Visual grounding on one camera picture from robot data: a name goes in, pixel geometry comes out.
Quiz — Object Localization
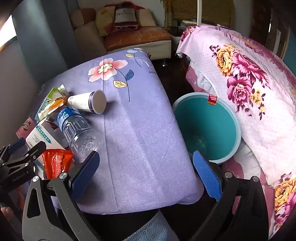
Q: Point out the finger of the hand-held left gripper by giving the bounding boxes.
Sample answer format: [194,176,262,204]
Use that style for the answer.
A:
[0,138,26,160]
[5,141,47,171]

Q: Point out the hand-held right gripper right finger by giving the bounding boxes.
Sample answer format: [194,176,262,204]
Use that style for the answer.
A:
[190,150,270,241]

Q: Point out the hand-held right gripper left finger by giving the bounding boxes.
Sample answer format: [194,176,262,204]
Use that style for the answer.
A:
[22,151,100,241]

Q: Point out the white cardboard medicine box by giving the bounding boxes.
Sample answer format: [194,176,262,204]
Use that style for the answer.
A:
[25,120,68,165]

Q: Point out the pink snack wrapper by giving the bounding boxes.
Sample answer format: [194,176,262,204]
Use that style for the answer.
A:
[16,117,38,139]

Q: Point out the orange-red plastic wrapper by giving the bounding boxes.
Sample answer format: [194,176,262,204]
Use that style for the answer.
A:
[42,149,74,180]

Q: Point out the clear plastic water bottle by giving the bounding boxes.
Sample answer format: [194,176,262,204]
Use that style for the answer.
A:
[57,106,99,160]

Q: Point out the yellow black snack bag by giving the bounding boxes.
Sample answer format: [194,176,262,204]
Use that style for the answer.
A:
[38,97,65,117]

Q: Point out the teal plastic bin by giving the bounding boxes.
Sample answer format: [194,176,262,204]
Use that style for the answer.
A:
[172,92,242,165]

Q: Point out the pale blue milk carton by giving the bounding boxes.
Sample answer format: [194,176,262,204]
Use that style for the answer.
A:
[35,85,70,122]

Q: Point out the white paper cup blue rim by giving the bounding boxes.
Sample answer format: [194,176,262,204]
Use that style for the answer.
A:
[68,90,107,115]

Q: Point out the person's left hand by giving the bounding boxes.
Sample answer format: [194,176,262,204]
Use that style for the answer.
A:
[0,205,18,230]

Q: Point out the pink patterned bed sheet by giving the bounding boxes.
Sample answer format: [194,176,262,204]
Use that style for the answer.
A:
[186,60,275,232]

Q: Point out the purple floral blanket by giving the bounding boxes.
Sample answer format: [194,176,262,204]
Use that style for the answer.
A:
[18,48,205,215]

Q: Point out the light blue towel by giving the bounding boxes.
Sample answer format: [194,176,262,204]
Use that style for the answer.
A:
[133,212,178,241]

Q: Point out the pink floral blanket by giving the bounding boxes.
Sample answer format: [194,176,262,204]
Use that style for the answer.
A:
[176,25,296,234]

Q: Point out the window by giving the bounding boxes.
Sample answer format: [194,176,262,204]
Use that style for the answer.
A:
[0,15,18,50]

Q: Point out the blue-grey curtain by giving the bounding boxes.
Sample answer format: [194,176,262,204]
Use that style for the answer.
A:
[11,0,79,77]

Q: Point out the orange brown cushion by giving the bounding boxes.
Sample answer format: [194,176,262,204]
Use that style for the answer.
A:
[70,8,173,58]

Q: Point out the yellow patterned cushion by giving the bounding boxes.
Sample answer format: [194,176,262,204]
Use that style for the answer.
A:
[96,6,116,36]

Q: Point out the red bottle-print bag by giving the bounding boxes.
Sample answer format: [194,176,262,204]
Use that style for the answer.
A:
[113,2,139,30]

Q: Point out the brown wooden cabinet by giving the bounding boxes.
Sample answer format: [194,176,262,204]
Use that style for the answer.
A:
[251,0,296,70]

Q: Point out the yellow patterned cloth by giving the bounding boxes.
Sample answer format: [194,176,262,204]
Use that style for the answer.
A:
[163,0,234,28]

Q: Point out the white pole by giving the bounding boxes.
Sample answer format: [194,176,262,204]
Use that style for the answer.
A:
[196,0,203,25]

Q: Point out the white cushion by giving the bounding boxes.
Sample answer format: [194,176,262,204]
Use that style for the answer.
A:
[138,9,156,27]

